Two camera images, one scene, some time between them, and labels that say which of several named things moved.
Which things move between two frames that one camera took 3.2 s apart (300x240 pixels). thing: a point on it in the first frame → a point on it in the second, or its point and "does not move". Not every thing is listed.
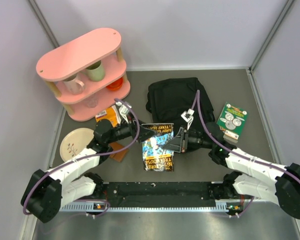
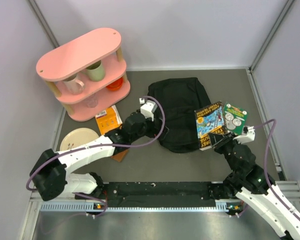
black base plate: (155, 195) does not move
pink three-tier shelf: (89, 75) does not move
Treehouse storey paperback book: (156, 158) → (209, 120)
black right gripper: (175, 144) → (218, 140)
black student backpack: (167, 97) does not move
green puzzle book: (231, 121) does not move
